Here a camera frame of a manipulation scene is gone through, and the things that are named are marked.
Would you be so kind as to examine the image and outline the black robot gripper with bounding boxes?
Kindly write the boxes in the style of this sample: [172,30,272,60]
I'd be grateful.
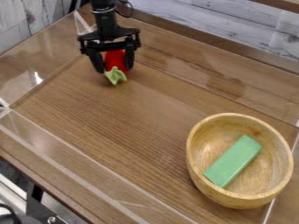
[77,27,141,74]

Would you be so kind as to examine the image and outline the red plush strawberry green leaves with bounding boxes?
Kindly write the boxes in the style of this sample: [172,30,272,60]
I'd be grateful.
[104,50,126,85]

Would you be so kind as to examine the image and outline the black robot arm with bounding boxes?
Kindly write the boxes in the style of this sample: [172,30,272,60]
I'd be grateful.
[77,0,141,73]

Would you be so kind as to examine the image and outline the clear acrylic tray barrier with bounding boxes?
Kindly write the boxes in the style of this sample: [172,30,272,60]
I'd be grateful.
[0,9,299,224]

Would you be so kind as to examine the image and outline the light wooden bowl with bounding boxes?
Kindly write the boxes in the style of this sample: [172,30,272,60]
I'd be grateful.
[185,113,294,209]

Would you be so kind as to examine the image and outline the green rectangular block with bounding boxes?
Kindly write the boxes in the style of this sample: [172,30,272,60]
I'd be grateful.
[202,135,262,188]

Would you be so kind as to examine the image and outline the black table leg bracket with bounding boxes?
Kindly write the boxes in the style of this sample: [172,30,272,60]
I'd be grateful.
[25,183,67,224]

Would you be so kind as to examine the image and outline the black cable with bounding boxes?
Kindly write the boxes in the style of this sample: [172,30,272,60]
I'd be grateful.
[0,202,22,224]

